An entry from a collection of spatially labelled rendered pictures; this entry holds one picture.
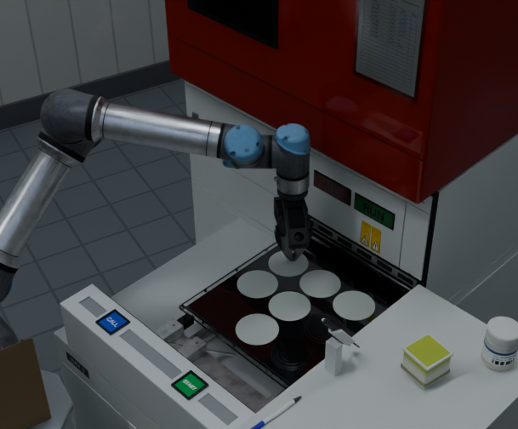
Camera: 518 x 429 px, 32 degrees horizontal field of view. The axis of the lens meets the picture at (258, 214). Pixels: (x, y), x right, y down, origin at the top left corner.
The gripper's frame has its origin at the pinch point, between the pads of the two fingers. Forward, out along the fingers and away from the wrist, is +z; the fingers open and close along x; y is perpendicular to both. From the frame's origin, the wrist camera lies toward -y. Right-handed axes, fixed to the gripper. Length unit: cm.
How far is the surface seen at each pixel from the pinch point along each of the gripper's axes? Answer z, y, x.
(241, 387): 8.4, -30.4, 17.6
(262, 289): 6.4, -2.6, 8.1
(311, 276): 6.5, 0.1, -4.6
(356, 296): 6.5, -9.0, -13.7
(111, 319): -0.1, -13.0, 44.1
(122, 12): 52, 251, 34
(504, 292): 32, 10, -63
